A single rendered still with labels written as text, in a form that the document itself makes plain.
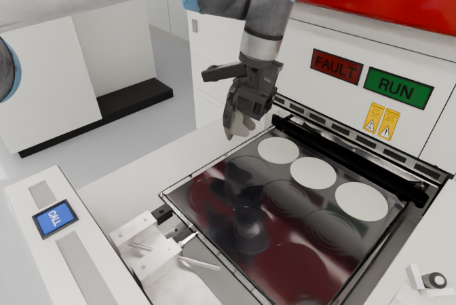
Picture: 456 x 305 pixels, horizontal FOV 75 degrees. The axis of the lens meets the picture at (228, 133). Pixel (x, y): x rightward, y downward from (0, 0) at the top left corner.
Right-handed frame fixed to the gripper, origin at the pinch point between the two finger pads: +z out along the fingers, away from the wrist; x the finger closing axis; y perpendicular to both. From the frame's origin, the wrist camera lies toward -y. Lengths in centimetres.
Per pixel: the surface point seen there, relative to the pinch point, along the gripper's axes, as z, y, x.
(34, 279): 110, -70, -17
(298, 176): 2.2, 18.6, -0.3
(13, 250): 113, -92, -12
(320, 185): 1.5, 23.4, -0.6
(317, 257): 3.1, 27.2, -17.0
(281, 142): 2.2, 11.1, 9.7
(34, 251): 5.9, -10.9, -40.2
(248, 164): 4.4, 7.3, -1.5
